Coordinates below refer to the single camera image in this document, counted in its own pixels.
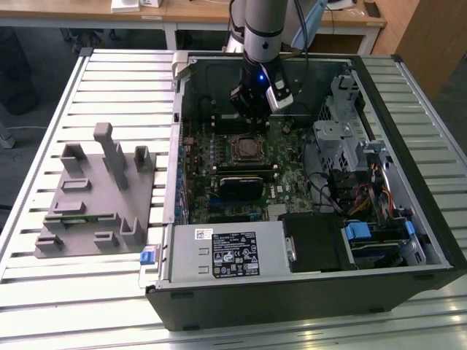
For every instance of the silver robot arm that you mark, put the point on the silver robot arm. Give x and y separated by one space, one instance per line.
262 29

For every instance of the black RAM slot white clips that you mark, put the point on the black RAM slot white clips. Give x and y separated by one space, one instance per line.
218 119
222 125

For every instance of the silver coin cell battery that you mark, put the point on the silver coin cell battery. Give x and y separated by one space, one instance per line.
286 128

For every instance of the perforated metal drive cage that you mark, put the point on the perforated metal drive cage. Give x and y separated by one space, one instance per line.
330 133

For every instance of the green motherboard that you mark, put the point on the green motherboard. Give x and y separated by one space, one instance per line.
292 175

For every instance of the black graphics card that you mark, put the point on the black graphics card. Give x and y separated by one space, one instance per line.
241 187

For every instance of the wooden desk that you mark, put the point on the wooden desk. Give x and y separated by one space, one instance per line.
197 14

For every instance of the silver chipset heatsink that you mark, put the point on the silver chipset heatsink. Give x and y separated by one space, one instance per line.
275 209

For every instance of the small white box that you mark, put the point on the small white box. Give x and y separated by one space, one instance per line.
151 3

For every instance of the black plastic shroud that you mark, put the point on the black plastic shroud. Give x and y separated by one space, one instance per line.
313 240

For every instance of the large white box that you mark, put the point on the large white box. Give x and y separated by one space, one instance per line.
126 6

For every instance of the blue disk carrier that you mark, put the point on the blue disk carrier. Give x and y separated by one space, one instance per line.
355 231

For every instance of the grey parts rack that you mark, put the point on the grey parts rack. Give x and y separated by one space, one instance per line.
102 189

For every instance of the grey power supply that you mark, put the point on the grey power supply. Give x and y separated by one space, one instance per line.
189 262

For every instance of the wooden cabinet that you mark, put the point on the wooden cabinet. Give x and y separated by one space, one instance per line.
430 36

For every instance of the blue case latch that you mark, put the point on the blue case latch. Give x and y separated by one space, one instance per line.
147 256

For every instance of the small blue bay clip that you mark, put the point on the small blue bay clip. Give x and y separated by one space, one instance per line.
409 229

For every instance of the black open PC case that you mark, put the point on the black open PC case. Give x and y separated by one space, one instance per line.
292 302

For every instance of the green RAM stick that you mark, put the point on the green RAM stick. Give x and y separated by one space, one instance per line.
80 219

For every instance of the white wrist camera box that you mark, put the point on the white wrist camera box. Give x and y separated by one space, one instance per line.
279 102

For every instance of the silver disk bay frame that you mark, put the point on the silver disk bay frame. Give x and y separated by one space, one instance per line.
417 257

